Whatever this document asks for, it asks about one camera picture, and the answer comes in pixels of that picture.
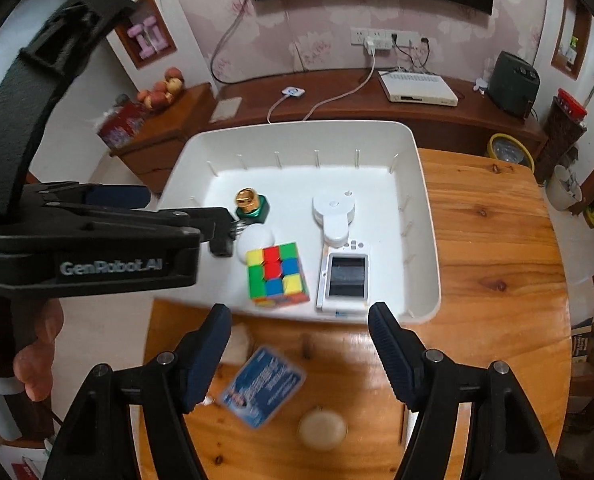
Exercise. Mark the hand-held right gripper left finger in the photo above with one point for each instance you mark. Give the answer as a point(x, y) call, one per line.
point(207, 360)

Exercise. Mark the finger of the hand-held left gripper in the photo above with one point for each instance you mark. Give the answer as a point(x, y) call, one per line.
point(117, 196)
point(22, 125)

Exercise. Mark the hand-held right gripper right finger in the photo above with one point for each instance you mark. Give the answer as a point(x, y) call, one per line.
point(397, 360)

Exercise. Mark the blue card box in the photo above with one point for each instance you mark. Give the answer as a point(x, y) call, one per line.
point(264, 385)

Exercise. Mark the white handheld game console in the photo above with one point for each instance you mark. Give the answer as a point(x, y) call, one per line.
point(347, 275)

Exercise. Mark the colourful puzzle cube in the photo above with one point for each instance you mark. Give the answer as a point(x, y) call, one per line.
point(277, 275)

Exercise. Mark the black car key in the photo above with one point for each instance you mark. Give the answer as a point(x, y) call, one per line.
point(222, 246)

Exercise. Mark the white oval gadget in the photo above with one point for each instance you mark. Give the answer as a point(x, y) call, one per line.
point(256, 242)

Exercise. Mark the white tape measure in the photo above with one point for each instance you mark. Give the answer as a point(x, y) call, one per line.
point(333, 210)

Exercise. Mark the white plastic storage bin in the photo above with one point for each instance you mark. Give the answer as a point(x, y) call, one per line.
point(287, 180)

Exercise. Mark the person's left hand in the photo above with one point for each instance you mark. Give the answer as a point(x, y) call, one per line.
point(37, 365)

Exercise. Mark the small white box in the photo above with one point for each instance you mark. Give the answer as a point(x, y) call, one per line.
point(405, 425)

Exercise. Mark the red printed box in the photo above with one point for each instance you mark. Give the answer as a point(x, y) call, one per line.
point(122, 127)

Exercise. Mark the wooden side cabinet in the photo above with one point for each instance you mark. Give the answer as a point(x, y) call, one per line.
point(167, 135)

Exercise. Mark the round gold tin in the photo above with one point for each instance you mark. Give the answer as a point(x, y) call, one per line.
point(322, 429)

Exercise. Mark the bowl of peaches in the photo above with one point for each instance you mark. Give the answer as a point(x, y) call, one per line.
point(159, 92)

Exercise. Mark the grey square pad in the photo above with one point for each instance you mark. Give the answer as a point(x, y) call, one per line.
point(225, 109)

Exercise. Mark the pink dumbbell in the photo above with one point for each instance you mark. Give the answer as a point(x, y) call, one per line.
point(154, 32)
point(139, 40)

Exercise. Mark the stack of books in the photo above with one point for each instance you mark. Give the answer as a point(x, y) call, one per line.
point(582, 342)

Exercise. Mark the white bucket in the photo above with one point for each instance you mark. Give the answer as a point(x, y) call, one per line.
point(559, 192)

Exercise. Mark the wooden television stand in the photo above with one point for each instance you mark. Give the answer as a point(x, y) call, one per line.
point(337, 105)

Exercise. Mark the yellow rimmed bin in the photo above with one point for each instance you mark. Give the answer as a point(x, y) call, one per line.
point(509, 150)

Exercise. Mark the white set-top box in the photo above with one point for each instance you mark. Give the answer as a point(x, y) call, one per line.
point(417, 87)

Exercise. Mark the small white gadget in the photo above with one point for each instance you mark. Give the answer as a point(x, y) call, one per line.
point(479, 85)

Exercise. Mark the white charger plug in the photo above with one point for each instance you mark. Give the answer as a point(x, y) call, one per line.
point(371, 46)

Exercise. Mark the black countertop appliance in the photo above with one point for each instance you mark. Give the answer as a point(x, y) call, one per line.
point(512, 85)

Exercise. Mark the small green white bottle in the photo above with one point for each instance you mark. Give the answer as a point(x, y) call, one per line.
point(572, 46)

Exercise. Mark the white wall outlet strip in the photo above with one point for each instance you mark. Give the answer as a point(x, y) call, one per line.
point(402, 37)

